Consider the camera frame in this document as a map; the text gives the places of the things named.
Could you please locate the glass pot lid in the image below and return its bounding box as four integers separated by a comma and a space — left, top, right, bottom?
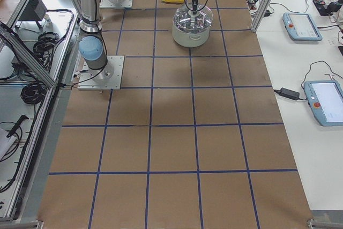
173, 4, 213, 32

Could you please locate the aluminium frame post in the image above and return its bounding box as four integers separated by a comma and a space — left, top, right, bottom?
250, 0, 284, 33

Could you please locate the coiled black cable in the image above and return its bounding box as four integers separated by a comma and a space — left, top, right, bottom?
20, 82, 45, 105

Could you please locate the black power brick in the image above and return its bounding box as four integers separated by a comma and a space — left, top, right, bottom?
279, 87, 300, 100

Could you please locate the far teach pendant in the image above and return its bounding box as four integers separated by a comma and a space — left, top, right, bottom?
282, 13, 322, 42

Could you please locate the teach pendant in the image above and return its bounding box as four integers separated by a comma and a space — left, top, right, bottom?
282, 13, 322, 42
304, 80, 342, 127

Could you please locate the pale green electric pot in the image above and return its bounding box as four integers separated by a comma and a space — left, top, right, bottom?
172, 16, 212, 48

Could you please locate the near teach pendant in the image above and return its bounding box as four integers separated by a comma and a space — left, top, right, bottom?
304, 80, 342, 127

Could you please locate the aluminium frame rail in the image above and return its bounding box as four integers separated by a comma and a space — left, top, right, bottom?
1, 22, 57, 87

